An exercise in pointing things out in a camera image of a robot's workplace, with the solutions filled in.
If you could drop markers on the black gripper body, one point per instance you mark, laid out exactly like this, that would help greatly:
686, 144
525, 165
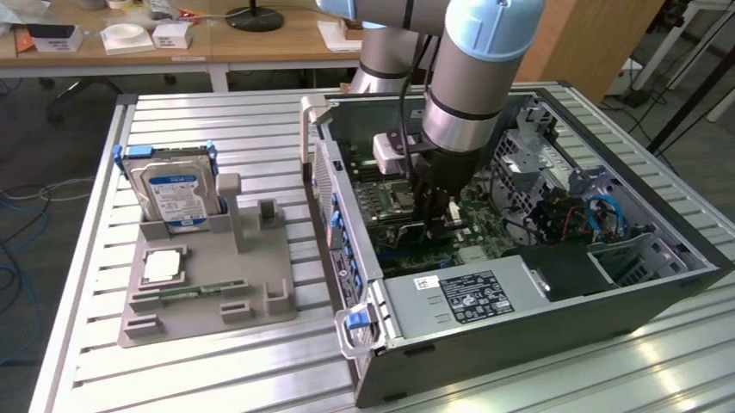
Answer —
452, 170

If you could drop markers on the green graphics card black cooler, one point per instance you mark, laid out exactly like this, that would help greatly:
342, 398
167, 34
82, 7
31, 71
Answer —
408, 236

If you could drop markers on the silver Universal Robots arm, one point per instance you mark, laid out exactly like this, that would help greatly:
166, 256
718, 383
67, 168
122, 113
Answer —
465, 86

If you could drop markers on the CPU socket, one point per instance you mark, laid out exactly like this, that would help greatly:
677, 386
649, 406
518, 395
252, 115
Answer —
402, 198

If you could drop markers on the green motherboard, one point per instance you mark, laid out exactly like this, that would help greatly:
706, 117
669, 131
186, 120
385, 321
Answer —
482, 223

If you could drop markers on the silver drive cage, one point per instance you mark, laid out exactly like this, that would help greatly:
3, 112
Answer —
517, 180

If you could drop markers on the grey power supply unit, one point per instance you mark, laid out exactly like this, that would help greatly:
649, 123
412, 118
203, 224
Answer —
414, 310

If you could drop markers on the beige card retention latch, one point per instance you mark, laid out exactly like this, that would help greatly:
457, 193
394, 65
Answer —
309, 129

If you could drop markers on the black open PC case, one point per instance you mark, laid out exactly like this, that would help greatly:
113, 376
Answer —
517, 344

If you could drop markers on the white paper stack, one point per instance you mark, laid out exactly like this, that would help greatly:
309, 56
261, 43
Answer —
340, 38

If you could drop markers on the wooden cabinet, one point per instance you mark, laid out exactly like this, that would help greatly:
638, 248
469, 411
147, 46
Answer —
604, 51

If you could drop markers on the grey parts rack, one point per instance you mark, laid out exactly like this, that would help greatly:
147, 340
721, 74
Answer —
207, 266

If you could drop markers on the hard disk in blue caddy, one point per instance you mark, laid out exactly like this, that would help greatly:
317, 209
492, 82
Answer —
173, 193

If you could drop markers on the black stand leg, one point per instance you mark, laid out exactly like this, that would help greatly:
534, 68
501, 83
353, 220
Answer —
689, 99

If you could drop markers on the green RAM stick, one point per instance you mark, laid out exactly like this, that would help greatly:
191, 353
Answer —
190, 291

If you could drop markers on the silver CPU chip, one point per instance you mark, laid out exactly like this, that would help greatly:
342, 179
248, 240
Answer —
161, 266

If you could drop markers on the black lamp base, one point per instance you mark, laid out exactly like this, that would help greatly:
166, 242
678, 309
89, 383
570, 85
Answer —
253, 20

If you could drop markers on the plain white box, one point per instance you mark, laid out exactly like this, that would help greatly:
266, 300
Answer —
173, 35

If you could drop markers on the white square dish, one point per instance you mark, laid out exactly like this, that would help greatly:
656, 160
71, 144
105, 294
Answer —
126, 38

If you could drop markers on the black office chair base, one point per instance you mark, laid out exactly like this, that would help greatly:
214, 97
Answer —
75, 88

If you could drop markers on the wooden desk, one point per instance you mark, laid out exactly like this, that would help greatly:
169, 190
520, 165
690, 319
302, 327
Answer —
93, 58

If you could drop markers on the white box with black top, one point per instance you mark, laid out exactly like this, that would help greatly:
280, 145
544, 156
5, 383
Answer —
55, 38

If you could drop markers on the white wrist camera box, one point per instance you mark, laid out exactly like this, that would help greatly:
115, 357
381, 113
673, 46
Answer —
390, 157

